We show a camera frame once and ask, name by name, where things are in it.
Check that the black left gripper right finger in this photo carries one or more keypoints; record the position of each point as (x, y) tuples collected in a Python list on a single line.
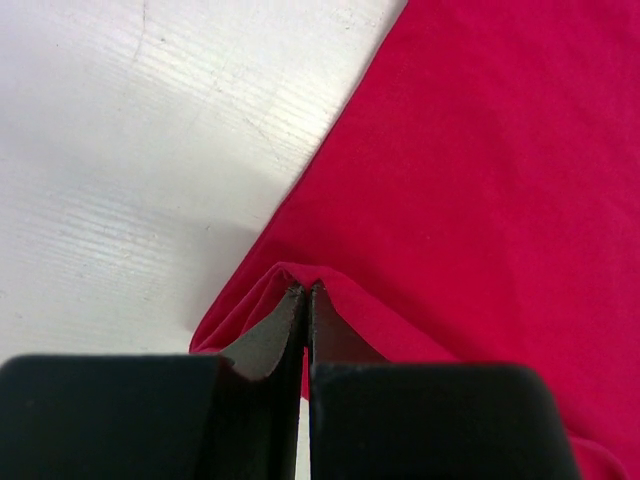
[(374, 419)]

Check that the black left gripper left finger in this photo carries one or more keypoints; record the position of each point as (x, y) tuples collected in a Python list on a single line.
[(229, 415)]

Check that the red t shirt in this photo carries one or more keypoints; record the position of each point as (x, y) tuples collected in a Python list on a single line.
[(478, 200)]

